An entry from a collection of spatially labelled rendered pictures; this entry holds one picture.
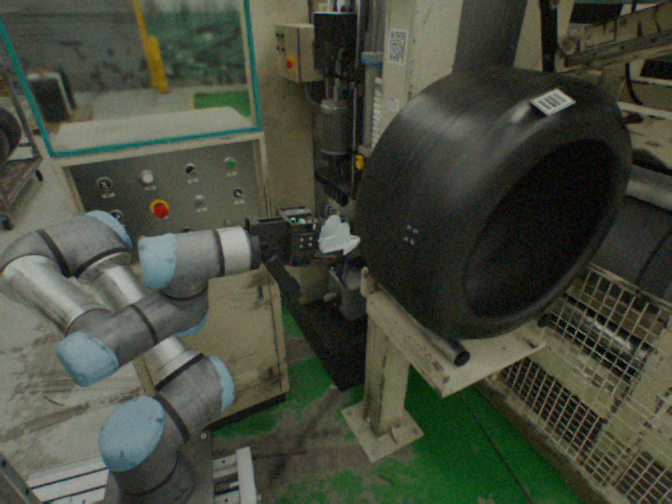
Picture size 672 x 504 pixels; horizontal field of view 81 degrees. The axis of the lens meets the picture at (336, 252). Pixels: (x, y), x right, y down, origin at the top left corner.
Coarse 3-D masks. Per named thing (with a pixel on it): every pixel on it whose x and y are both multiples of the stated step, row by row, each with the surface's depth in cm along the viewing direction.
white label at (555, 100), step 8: (544, 96) 65; (552, 96) 65; (560, 96) 65; (536, 104) 64; (544, 104) 64; (552, 104) 64; (560, 104) 64; (568, 104) 64; (544, 112) 64; (552, 112) 63
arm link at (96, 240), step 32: (64, 224) 83; (96, 224) 85; (64, 256) 80; (96, 256) 82; (128, 256) 88; (96, 288) 84; (128, 288) 84; (160, 352) 82; (192, 352) 85; (160, 384) 80; (192, 384) 81; (224, 384) 84; (192, 416) 78
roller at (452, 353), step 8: (424, 328) 99; (432, 336) 97; (440, 336) 95; (440, 344) 95; (448, 344) 93; (456, 344) 93; (448, 352) 93; (456, 352) 91; (464, 352) 91; (456, 360) 91; (464, 360) 92
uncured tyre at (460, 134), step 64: (448, 128) 69; (512, 128) 64; (576, 128) 68; (384, 192) 77; (448, 192) 66; (512, 192) 114; (576, 192) 101; (384, 256) 80; (448, 256) 69; (512, 256) 113; (576, 256) 95; (448, 320) 80; (512, 320) 91
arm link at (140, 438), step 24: (120, 408) 75; (144, 408) 75; (168, 408) 77; (120, 432) 72; (144, 432) 71; (168, 432) 75; (120, 456) 69; (144, 456) 71; (168, 456) 76; (120, 480) 73; (144, 480) 74
